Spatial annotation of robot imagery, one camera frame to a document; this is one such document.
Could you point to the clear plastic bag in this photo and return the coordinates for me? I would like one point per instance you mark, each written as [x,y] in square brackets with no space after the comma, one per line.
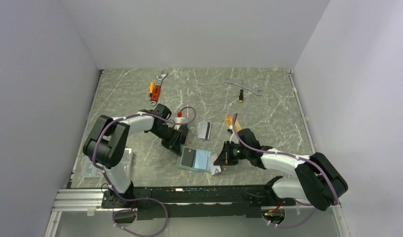
[90,171]

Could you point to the red adjustable wrench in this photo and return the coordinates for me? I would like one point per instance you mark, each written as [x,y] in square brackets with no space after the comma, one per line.
[157,90]

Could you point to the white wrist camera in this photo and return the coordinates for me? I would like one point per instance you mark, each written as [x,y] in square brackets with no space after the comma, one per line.
[231,131]
[179,119]

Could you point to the single black VIP card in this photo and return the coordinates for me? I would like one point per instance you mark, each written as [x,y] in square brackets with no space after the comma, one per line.
[188,157]

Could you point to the green card holder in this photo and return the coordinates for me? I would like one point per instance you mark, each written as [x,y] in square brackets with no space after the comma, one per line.
[201,162]

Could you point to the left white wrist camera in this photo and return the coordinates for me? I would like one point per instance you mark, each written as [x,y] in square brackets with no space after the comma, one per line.
[179,119]

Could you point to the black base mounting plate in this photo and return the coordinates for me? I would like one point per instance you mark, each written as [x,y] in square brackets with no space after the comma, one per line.
[197,201]

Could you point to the silver VIP card stack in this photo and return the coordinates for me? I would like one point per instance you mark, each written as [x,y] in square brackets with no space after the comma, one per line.
[204,130]

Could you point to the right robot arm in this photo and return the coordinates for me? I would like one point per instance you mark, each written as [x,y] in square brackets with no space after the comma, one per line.
[313,178]

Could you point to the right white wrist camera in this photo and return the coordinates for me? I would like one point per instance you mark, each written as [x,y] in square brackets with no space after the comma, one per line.
[231,131]

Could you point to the orange card stack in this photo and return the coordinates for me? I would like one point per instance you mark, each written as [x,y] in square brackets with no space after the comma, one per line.
[229,120]

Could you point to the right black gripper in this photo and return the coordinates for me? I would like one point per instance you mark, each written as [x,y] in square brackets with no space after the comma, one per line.
[225,158]

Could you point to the single silver VIP card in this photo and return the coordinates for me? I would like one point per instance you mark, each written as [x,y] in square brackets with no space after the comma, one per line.
[214,169]

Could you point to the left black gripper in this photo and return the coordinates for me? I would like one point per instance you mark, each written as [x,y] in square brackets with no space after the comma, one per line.
[174,143]

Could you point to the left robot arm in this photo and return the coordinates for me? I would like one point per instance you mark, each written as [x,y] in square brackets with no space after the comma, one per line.
[107,140]

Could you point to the yellow handled screwdriver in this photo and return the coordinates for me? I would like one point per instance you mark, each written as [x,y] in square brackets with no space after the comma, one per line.
[151,88]

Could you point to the aluminium rail frame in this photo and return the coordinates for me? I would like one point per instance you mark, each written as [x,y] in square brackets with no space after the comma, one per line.
[78,213]

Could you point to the silver open-end spanner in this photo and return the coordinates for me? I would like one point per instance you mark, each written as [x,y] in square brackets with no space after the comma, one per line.
[255,91]

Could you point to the black yellow small screwdriver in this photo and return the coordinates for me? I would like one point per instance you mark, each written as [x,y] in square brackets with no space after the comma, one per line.
[241,95]

